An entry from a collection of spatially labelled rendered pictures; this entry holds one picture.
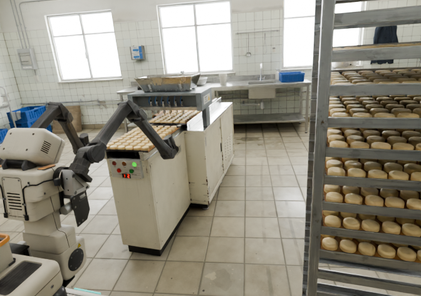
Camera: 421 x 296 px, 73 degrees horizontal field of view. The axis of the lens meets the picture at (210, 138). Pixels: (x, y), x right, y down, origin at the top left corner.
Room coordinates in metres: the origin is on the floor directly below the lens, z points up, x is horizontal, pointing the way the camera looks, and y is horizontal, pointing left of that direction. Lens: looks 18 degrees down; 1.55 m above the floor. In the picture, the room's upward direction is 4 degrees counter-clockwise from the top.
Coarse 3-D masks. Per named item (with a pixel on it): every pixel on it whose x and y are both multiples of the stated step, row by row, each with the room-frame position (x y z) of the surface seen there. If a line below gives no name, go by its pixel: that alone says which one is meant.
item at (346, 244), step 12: (324, 240) 0.81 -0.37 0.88; (336, 240) 0.83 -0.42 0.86; (348, 240) 0.80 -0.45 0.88; (360, 240) 0.81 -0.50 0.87; (372, 240) 0.82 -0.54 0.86; (348, 252) 0.77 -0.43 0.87; (360, 252) 0.76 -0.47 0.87; (372, 252) 0.75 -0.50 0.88; (384, 252) 0.74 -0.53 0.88; (396, 252) 0.76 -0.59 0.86; (408, 252) 0.73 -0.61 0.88; (420, 252) 0.73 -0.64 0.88
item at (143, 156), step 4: (212, 100) 3.54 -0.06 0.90; (216, 100) 3.63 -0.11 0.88; (180, 128) 2.43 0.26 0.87; (184, 128) 2.51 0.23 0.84; (176, 132) 2.33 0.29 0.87; (156, 148) 1.96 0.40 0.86; (140, 152) 1.78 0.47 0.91; (152, 152) 1.90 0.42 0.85; (140, 156) 1.78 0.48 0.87; (144, 156) 1.79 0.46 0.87; (148, 156) 1.84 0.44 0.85; (140, 160) 1.79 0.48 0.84; (144, 160) 1.78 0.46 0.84
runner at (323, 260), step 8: (304, 256) 1.17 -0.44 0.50; (336, 264) 1.10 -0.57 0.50; (344, 264) 1.10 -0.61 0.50; (352, 264) 1.10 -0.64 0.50; (360, 264) 1.09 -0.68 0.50; (368, 264) 1.08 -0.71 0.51; (384, 272) 1.04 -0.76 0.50; (392, 272) 1.03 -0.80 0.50; (400, 272) 1.03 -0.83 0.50; (408, 272) 1.03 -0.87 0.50; (416, 272) 1.02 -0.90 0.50
